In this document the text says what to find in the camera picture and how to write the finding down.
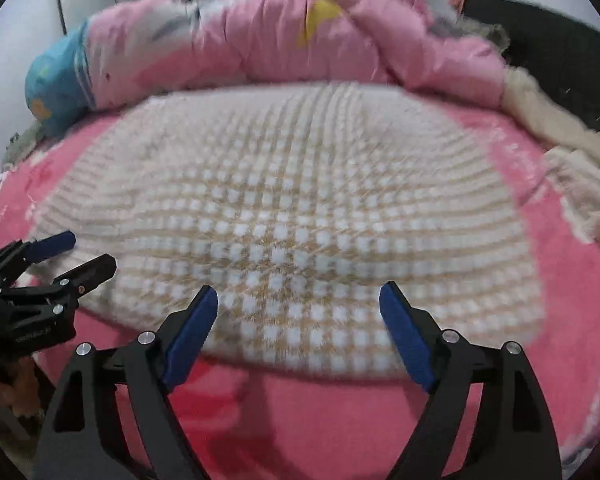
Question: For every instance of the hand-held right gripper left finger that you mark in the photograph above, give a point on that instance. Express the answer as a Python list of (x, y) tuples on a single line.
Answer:
[(192, 335)]

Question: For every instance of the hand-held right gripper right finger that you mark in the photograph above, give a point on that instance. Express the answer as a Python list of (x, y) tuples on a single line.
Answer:
[(405, 335)]

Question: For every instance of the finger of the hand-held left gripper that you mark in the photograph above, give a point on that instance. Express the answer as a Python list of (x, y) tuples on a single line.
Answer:
[(55, 244), (92, 270)]

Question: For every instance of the person's left hand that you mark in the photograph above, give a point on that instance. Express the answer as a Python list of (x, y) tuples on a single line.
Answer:
[(0, 397)]

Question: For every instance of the grey floral cloth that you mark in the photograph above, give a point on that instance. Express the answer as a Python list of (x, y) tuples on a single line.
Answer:
[(22, 145)]

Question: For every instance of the pink floral bed sheet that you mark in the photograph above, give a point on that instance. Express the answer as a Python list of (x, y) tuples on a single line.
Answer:
[(305, 425)]

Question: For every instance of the cream fluffy blanket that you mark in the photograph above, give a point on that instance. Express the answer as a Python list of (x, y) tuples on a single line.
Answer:
[(570, 150)]

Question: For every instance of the pink printed quilt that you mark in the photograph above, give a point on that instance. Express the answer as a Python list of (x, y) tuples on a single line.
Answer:
[(260, 30)]

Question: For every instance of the grey furry cloth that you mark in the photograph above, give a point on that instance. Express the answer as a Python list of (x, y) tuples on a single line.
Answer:
[(475, 30)]

